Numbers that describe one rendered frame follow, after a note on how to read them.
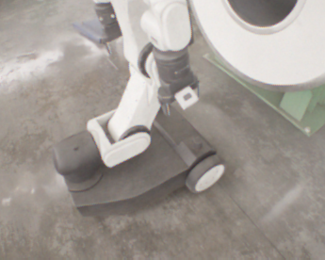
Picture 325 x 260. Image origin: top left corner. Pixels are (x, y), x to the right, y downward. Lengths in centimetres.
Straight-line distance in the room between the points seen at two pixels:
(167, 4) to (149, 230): 88
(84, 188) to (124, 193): 16
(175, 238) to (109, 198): 33
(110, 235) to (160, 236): 21
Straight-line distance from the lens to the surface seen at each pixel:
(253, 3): 160
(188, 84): 66
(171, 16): 49
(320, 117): 174
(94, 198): 100
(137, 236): 108
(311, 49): 119
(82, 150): 92
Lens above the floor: 103
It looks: 46 degrees down
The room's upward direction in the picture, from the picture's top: 2 degrees counter-clockwise
